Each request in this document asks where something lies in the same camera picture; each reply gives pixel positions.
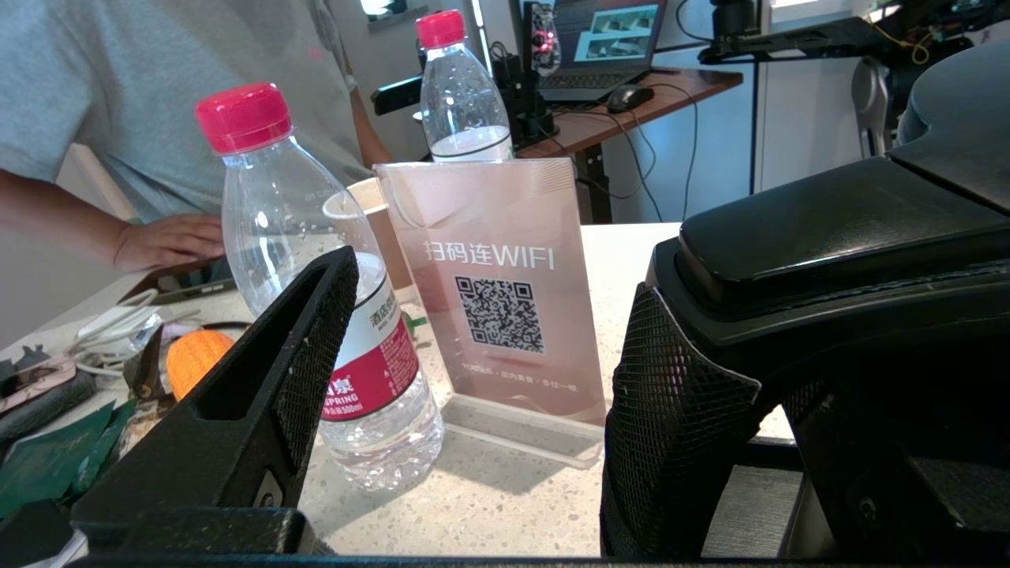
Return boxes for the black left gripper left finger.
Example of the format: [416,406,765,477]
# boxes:
[71,246,360,553]

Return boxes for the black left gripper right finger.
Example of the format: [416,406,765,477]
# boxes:
[600,282,999,561]

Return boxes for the black electric kettle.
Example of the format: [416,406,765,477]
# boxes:
[645,39,1010,395]

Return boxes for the orange corn toy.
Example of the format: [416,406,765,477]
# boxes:
[166,330,236,402]

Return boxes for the dark smartphone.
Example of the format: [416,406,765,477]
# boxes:
[118,256,238,305]

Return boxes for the dark grey pouch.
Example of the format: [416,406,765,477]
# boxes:
[0,347,95,443]

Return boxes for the red label water bottle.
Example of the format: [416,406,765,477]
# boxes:
[196,83,445,494]

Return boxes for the paper cup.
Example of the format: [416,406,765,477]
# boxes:
[322,177,415,293]

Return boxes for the pink acrylic wifi sign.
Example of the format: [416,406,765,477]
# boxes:
[372,158,608,470]

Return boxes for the black computer mouse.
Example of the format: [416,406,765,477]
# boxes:
[606,84,656,114]

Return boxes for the brown wooden desk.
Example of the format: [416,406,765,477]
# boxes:
[517,67,744,226]

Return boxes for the man in grey t-shirt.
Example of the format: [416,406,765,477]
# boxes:
[0,0,395,273]

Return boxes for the clear water bottle red cap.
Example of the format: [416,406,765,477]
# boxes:
[416,9,515,163]

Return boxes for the black laptop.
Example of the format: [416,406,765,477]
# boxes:
[537,0,668,103]

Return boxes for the black curved shelf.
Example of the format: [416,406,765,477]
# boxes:
[698,0,1010,65]

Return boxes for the dark framed window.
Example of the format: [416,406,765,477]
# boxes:
[359,0,431,32]

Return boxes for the white charger cable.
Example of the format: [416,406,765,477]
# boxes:
[67,288,163,376]

